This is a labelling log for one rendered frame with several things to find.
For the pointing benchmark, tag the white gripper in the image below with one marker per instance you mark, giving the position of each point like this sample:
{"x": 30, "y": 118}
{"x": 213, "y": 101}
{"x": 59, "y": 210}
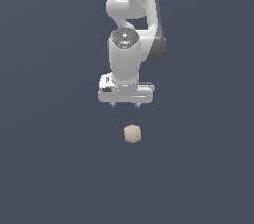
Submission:
{"x": 125, "y": 93}

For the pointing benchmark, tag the small beige rounded cube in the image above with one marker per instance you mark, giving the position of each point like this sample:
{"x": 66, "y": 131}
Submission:
{"x": 132, "y": 134}

